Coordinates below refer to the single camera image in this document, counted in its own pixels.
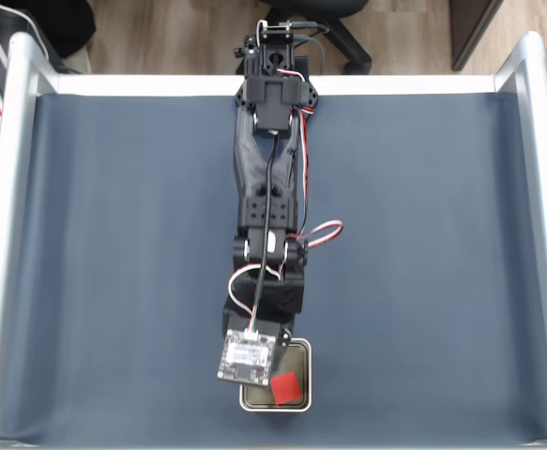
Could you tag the red cube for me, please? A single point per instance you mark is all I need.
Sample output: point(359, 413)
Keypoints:
point(286, 388)

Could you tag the square metal container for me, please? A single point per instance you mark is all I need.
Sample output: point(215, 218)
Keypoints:
point(302, 361)

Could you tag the dark blue mat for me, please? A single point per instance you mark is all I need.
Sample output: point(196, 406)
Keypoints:
point(113, 258)

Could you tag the black office chair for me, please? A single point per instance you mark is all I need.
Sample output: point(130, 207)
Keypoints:
point(348, 42)

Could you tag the dark cabinet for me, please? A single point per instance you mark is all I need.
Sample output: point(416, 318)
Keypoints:
point(475, 28)

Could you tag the black case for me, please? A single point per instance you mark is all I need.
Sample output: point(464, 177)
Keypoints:
point(62, 28)

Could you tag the camera circuit board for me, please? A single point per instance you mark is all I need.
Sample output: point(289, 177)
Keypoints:
point(246, 357)

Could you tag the silver tray frame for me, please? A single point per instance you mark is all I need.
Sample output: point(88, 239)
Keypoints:
point(15, 187)

